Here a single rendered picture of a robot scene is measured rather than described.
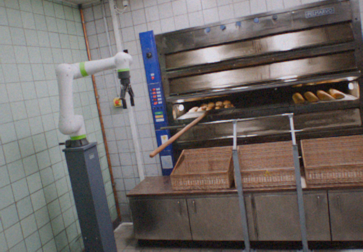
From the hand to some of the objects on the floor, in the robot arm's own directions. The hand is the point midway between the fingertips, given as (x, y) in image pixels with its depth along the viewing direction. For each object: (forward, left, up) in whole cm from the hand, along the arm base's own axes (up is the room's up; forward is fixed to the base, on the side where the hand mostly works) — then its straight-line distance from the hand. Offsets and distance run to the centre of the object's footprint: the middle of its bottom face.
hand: (128, 106), depth 233 cm
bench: (+75, +76, -146) cm, 181 cm away
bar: (+58, +54, -146) cm, 166 cm away
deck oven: (+76, +199, -146) cm, 258 cm away
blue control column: (-21, +196, -146) cm, 245 cm away
